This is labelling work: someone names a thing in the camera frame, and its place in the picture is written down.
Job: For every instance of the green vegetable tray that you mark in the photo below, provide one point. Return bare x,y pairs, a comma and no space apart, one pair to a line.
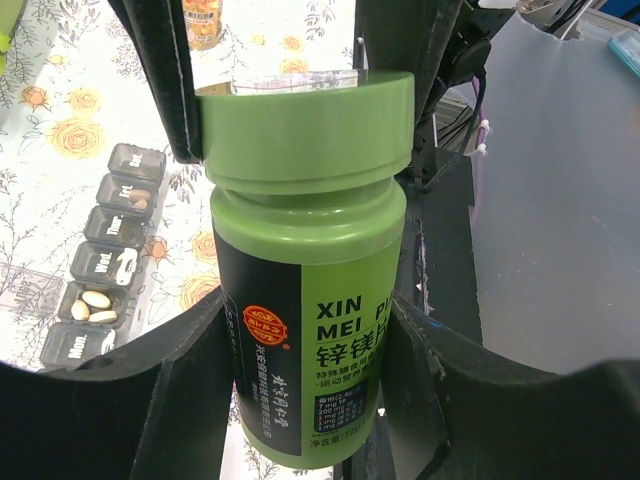
10,15

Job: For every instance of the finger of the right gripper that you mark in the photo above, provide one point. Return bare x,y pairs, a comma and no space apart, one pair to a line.
409,36
158,32

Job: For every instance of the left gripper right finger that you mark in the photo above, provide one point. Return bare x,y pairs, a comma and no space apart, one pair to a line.
456,410

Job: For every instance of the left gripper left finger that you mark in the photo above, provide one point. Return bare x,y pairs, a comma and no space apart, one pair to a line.
154,408

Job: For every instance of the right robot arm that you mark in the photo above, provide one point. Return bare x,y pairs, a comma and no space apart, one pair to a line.
437,152

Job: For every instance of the green pill bottle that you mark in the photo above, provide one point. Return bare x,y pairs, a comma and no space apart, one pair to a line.
307,282

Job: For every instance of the green bottle cap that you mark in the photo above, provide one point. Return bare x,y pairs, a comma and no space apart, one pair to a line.
307,133

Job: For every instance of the floral table mat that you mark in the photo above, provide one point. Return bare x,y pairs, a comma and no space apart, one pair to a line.
72,89

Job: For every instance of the small clear pill bottle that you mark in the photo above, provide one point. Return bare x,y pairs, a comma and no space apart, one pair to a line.
203,23

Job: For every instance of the grey weekly pill organizer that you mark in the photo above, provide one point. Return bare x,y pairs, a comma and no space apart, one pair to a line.
68,277

